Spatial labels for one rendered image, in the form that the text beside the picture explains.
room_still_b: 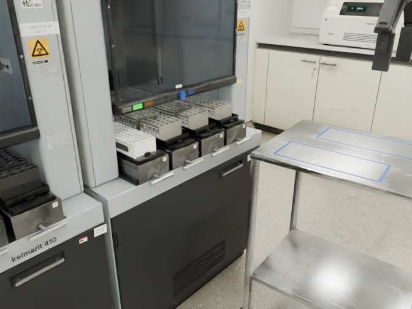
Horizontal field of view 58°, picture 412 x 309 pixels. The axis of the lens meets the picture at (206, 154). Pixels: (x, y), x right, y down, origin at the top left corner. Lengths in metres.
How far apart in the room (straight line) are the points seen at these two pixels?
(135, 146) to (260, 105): 2.63
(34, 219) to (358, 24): 2.74
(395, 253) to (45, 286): 1.81
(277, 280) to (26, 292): 0.90
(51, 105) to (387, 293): 1.35
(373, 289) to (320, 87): 2.13
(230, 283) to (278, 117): 2.10
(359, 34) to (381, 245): 1.65
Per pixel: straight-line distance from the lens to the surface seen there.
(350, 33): 3.28
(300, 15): 4.17
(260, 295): 1.92
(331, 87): 3.37
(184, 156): 1.37
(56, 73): 1.12
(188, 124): 1.46
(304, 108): 3.52
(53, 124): 1.14
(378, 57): 0.80
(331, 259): 1.73
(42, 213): 1.10
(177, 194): 1.41
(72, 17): 1.14
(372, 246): 2.37
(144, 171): 1.26
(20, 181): 1.13
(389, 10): 0.78
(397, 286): 1.70
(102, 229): 1.24
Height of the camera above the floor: 1.33
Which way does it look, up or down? 24 degrees down
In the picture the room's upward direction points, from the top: straight up
